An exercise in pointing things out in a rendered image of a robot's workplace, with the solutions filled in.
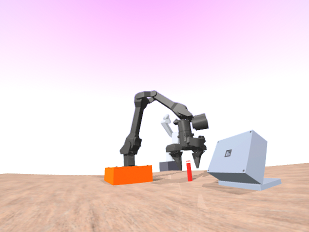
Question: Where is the red peg with white band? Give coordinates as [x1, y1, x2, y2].
[185, 160, 193, 182]

